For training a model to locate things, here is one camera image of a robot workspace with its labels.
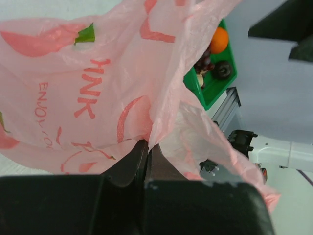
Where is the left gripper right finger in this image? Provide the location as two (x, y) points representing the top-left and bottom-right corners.
(144, 144), (187, 182)

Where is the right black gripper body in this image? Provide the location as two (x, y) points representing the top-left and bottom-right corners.
(248, 0), (313, 63)

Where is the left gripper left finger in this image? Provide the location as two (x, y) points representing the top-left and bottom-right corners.
(101, 140), (149, 187)

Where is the pink plastic bag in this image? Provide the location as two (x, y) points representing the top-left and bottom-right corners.
(0, 0), (279, 211)

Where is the purple fake grape bunch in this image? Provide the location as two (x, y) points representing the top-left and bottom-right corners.
(194, 46), (215, 74)

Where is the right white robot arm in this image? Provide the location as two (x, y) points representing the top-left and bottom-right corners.
(226, 0), (313, 172)

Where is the fake garlic bulb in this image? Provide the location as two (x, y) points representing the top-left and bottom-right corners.
(197, 71), (206, 90)

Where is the green plastic tray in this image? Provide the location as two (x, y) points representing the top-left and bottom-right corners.
(183, 20), (237, 110)

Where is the aluminium front rail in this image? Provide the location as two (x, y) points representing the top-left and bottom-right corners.
(212, 87), (241, 131)

